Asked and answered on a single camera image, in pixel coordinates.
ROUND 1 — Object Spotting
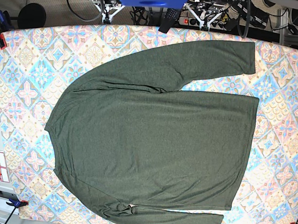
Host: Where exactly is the white power strip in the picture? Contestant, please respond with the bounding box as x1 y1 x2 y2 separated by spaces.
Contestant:
178 15 226 30

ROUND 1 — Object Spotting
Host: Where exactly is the blue clamp bottom left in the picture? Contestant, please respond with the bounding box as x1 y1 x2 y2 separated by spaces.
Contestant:
4 198 29 224

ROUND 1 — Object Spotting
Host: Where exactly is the black remote control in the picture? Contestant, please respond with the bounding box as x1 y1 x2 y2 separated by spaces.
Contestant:
158 8 181 34

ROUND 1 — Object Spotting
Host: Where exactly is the green long-sleeve T-shirt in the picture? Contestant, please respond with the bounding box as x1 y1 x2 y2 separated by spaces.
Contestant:
45 40 259 224

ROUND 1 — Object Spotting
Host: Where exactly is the colourful patterned tablecloth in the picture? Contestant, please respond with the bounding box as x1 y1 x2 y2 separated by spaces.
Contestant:
0 25 298 224

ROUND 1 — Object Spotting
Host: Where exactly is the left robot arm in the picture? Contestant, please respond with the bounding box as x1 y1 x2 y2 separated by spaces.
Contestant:
179 0 233 31

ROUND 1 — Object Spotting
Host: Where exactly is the blue clamp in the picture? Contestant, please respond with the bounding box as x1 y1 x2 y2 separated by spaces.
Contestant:
4 198 29 224
0 10 6 50

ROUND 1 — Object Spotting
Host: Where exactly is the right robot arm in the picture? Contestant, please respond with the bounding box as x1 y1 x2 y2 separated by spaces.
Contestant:
91 0 125 25

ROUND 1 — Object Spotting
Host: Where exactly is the blue clamp top left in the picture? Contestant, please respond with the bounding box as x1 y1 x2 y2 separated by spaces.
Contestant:
0 10 6 50

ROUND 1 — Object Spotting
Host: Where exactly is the black round stool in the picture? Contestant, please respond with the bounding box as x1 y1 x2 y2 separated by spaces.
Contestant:
17 3 46 29

